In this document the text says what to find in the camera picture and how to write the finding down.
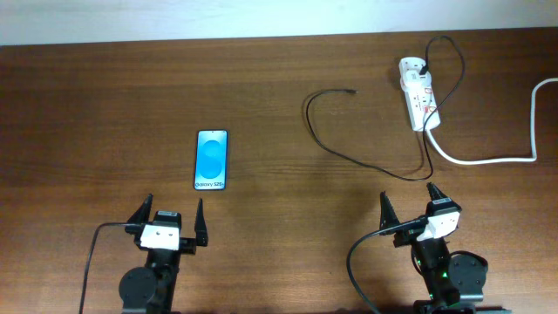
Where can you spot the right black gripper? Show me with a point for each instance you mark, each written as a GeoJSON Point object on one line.
{"type": "Point", "coordinates": [388, 218]}

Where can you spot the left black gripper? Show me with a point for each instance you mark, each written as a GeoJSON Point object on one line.
{"type": "Point", "coordinates": [187, 245]}

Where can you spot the blue Galaxy smartphone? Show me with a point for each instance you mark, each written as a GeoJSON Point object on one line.
{"type": "Point", "coordinates": [211, 160]}

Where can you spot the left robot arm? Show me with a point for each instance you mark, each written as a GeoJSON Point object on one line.
{"type": "Point", "coordinates": [150, 288]}

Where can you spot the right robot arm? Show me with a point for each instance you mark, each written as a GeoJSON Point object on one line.
{"type": "Point", "coordinates": [454, 280]}

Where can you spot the white charger adapter plug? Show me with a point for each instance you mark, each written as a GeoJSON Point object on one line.
{"type": "Point", "coordinates": [413, 80]}

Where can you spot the white power strip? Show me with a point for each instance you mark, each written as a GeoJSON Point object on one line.
{"type": "Point", "coordinates": [421, 103]}

